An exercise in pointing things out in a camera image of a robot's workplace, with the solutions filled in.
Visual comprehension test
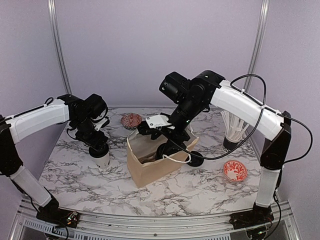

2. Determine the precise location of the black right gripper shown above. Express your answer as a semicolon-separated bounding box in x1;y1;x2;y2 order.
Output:
151;96;205;158

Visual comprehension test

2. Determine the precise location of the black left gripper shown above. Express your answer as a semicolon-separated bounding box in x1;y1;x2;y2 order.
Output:
72;115;108;152

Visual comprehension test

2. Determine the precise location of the brown paper takeout bag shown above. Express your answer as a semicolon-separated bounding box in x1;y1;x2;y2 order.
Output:
126;130;189;188

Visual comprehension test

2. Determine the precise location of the brown cardboard cup carrier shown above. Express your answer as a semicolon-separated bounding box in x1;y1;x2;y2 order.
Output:
139;153;157;164

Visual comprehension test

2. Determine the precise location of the black coffee cup lid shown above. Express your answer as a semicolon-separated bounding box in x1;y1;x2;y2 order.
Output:
155;142;180;160

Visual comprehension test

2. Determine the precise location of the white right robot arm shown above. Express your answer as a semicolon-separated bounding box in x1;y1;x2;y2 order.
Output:
146;70;291;224

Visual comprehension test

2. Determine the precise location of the right arm base board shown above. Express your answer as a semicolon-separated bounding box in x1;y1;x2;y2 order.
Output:
229;208;275;230

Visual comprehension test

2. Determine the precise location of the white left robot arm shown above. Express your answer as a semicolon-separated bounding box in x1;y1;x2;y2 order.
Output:
0;93;110;223

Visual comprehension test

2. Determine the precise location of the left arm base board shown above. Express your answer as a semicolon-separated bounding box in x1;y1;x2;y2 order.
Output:
36;208;80;228

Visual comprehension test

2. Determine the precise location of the red patterned bowl left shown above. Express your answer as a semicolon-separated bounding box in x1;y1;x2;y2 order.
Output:
120;113;143;131

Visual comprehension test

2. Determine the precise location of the black cup holding straws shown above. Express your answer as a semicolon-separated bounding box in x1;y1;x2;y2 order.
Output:
222;136;238;152

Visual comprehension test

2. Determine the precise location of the stack of black lids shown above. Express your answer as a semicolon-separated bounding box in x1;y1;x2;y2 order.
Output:
187;151;204;167

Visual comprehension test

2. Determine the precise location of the red floral bowl right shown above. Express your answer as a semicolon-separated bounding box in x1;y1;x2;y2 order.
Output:
223;160;248;183

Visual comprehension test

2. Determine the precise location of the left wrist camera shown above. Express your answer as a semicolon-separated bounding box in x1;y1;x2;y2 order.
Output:
93;116;110;131

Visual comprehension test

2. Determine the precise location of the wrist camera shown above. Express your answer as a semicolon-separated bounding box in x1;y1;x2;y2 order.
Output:
93;116;110;131
137;114;173;136

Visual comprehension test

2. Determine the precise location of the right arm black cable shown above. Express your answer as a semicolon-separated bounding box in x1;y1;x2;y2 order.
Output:
162;74;313;163

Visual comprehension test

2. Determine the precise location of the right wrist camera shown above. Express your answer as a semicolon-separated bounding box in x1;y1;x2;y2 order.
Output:
137;114;173;136

